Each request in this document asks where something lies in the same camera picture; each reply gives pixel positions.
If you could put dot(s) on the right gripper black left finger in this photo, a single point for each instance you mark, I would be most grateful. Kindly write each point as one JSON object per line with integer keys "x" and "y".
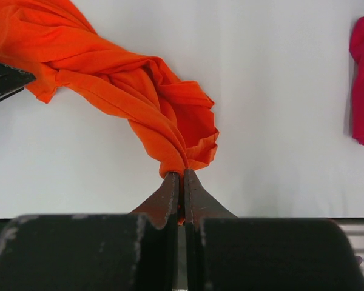
{"x": 134, "y": 251}

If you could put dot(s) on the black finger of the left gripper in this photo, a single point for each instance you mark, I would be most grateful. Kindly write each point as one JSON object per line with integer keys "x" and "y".
{"x": 13, "y": 80}

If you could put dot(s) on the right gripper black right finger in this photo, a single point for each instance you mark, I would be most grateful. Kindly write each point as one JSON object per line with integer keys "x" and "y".
{"x": 225, "y": 252}

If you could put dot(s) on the orange t shirt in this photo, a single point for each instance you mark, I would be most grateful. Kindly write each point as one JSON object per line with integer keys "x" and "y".
{"x": 56, "y": 43}

